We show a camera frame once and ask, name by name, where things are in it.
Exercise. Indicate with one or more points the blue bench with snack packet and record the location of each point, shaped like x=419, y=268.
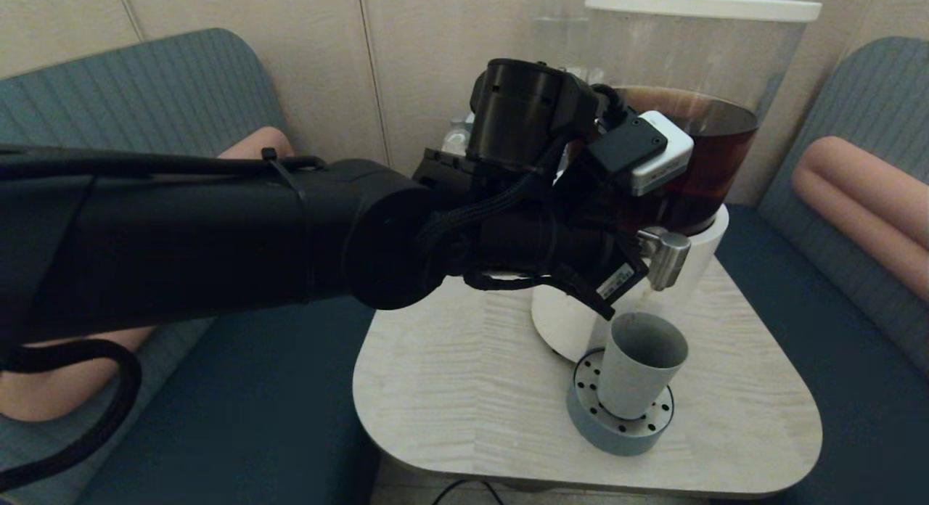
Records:
x=254, y=403

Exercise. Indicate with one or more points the small clear water dispenser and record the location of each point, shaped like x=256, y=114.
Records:
x=559, y=33

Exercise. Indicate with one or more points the grey plastic cup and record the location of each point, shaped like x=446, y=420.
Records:
x=635, y=374

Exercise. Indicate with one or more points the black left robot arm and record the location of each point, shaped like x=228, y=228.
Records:
x=181, y=236

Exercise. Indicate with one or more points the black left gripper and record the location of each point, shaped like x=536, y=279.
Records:
x=573, y=251

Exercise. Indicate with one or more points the large metal dispenser tap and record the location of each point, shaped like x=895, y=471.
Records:
x=671, y=262

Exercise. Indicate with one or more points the empty blue bench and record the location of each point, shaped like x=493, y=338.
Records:
x=835, y=331

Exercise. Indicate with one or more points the small clear bottle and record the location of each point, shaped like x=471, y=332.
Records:
x=456, y=136

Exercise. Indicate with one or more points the large blue-grey perforated drip tray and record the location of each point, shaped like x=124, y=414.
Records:
x=591, y=425

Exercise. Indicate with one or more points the long folded pink bolster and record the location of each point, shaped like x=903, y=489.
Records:
x=58, y=378

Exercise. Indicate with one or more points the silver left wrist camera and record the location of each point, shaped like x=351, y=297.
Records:
x=657, y=164

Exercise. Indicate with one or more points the short pink bolster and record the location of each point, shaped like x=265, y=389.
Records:
x=864, y=196

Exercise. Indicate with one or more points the large dispenser with dark tea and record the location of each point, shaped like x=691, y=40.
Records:
x=711, y=164

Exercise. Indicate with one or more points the large white dispenser lid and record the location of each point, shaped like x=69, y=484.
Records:
x=704, y=6

